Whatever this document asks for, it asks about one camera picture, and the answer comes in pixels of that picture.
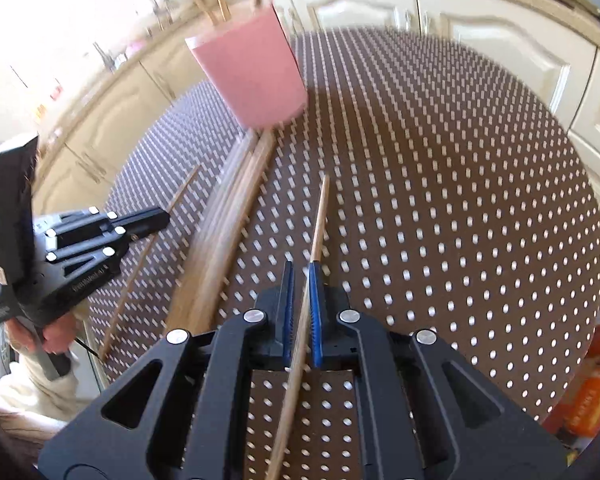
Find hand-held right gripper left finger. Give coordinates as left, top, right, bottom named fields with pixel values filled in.
left=37, top=261, right=296, bottom=480

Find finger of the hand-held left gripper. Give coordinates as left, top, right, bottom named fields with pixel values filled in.
left=42, top=207, right=171, bottom=241
left=47, top=224, right=170, bottom=273

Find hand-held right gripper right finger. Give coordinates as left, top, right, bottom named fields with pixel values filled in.
left=307, top=262, right=571, bottom=480

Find bunch of wooden chopsticks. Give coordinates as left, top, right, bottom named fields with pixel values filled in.
left=167, top=127, right=277, bottom=336

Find pink cylindrical cup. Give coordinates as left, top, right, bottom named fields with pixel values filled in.
left=184, top=0, right=309, bottom=129

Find person's left hand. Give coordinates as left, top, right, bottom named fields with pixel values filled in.
left=42, top=312, right=78, bottom=357

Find brown polka-dot tablecloth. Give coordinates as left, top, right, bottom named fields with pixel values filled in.
left=82, top=27, right=600, bottom=480

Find cream clothing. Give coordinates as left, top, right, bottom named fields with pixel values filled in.
left=0, top=355, right=83, bottom=461

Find orange cardboard box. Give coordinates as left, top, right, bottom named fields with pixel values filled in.
left=555, top=322, right=600, bottom=453

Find cream base cabinets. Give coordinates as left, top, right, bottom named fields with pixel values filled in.
left=32, top=0, right=600, bottom=311

